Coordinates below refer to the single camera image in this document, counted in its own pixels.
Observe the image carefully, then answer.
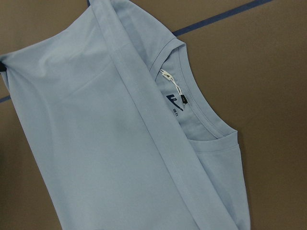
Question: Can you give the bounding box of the light blue t-shirt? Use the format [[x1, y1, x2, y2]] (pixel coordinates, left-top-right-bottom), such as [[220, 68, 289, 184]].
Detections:
[[0, 0, 250, 230]]

